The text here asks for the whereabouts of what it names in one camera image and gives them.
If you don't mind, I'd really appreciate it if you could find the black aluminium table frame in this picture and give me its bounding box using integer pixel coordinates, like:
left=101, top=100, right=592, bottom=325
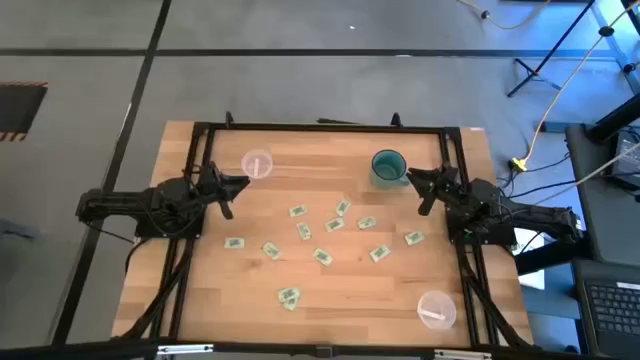
left=112, top=112, right=536, bottom=360

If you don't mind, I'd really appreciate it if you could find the short beige cable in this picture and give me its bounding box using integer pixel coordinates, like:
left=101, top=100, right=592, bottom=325
left=457, top=0, right=551, bottom=30

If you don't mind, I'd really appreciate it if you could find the teal ceramic mug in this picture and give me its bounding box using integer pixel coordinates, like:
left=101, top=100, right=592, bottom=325
left=370, top=149, right=411, bottom=190

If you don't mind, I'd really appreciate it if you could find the black side desk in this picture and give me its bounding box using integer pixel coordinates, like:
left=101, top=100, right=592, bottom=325
left=564, top=122, right=640, bottom=266

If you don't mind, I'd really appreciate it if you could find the long beige cable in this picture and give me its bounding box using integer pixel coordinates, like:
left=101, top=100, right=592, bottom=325
left=519, top=0, right=640, bottom=166

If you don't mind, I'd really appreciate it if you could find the black striped floor mat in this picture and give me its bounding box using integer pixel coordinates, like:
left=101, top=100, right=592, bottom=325
left=0, top=81, right=50, bottom=143

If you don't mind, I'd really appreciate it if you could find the silver metal bracket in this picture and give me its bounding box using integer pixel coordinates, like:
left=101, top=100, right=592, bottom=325
left=433, top=349, right=494, bottom=360
left=157, top=343, right=215, bottom=356

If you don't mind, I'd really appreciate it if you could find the black keyboard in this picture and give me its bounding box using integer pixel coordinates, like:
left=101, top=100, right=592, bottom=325
left=572, top=259, right=640, bottom=360

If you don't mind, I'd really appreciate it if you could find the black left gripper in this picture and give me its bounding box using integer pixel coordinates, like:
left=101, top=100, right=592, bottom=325
left=197, top=160, right=251, bottom=221

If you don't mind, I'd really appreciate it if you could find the white paper sheet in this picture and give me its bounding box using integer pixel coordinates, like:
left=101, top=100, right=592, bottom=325
left=512, top=227, right=546, bottom=291

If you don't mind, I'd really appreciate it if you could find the black cable bundle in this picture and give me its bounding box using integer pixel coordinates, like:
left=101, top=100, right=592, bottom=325
left=497, top=154, right=571, bottom=200

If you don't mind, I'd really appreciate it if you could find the black tripod stand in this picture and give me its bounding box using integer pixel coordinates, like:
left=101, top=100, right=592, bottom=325
left=505, top=0, right=601, bottom=99

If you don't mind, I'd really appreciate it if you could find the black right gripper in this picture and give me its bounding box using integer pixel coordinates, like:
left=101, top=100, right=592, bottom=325
left=406, top=165, right=460, bottom=217

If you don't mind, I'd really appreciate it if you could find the clear plastic cup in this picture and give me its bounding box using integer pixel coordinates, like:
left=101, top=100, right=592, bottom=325
left=416, top=290, right=457, bottom=331
left=240, top=148, right=274, bottom=180

